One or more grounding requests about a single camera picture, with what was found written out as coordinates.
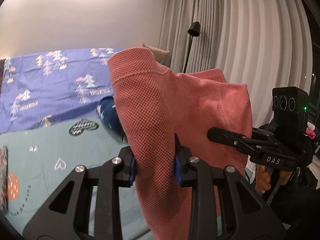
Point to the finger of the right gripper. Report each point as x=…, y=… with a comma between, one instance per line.
x=232, y=139

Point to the teal patterned quilt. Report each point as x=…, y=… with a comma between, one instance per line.
x=40, y=159

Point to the floral patterned folded garment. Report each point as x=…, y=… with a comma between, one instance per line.
x=3, y=178

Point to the black floor lamp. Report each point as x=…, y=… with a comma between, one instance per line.
x=193, y=31

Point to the navy star fleece garment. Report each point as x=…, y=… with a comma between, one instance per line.
x=106, y=110

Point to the purple tree print sheet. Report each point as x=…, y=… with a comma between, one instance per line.
x=54, y=86

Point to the right hand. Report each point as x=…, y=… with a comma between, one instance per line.
x=263, y=178

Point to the grey pleated curtain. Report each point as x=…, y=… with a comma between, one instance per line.
x=262, y=43

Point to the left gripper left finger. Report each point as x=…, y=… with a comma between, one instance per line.
x=86, y=204

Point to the pink knit sweater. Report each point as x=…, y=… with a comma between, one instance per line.
x=155, y=107

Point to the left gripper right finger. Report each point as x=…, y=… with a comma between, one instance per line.
x=223, y=204

